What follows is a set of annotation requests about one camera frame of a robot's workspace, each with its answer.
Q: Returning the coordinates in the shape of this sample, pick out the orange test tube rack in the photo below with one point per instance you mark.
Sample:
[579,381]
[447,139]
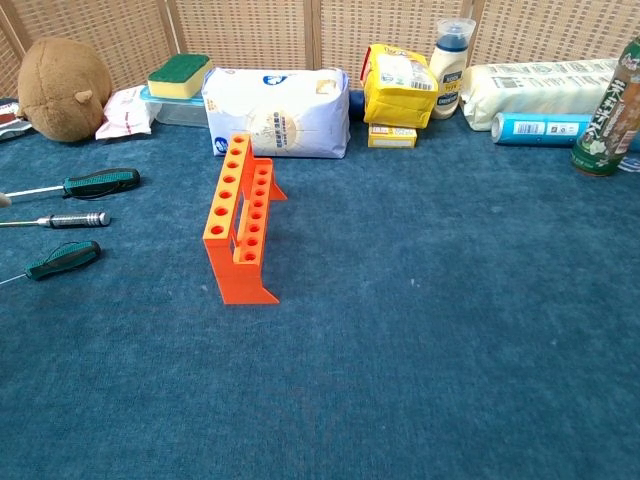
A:
[240,285]

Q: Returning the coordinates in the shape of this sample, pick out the small yellow box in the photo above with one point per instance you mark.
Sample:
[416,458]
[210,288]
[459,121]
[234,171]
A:
[392,136]

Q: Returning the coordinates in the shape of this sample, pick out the clear plastic container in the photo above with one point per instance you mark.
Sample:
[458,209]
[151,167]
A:
[180,112]

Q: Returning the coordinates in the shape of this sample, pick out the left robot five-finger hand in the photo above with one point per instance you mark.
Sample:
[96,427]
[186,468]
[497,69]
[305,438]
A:
[4,200]

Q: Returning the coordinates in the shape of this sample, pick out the brown plush toy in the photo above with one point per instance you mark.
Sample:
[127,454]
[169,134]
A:
[60,90]

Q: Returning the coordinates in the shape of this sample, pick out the blue carpet table cover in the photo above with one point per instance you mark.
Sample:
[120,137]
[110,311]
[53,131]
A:
[400,350]

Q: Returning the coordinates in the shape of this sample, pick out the mayonnaise squeeze bottle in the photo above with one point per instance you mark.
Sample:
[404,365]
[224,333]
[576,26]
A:
[447,75]

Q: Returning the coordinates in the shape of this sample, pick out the long white paper pack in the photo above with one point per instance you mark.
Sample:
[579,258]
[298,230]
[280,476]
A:
[540,85]

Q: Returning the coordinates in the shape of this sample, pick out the small green black screwdriver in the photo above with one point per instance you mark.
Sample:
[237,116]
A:
[60,261]

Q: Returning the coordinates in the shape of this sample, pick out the green tea bottle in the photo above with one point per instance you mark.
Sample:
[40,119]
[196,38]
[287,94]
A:
[605,125]

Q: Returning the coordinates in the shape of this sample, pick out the white snack packet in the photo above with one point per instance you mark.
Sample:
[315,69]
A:
[10,122]

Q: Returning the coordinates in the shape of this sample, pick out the yellow green sponge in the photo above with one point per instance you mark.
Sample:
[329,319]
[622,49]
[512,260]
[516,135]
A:
[175,75]

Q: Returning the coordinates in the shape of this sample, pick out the light blue cylindrical can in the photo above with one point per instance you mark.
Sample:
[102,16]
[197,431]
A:
[540,129]

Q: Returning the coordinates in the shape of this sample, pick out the woven folding screen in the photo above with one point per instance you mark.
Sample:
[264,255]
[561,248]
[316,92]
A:
[250,30]

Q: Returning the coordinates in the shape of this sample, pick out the pink wet wipes pack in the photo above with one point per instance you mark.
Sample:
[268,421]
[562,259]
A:
[125,115]

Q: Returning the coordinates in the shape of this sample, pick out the yellow biscuit bag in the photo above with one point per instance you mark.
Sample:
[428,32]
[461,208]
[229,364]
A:
[395,90]

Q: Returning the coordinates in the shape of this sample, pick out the large green black screwdriver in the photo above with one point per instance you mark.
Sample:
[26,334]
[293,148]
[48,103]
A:
[100,182]

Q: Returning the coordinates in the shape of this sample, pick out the white flour bag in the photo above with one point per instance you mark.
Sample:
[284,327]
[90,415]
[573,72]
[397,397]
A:
[290,115]

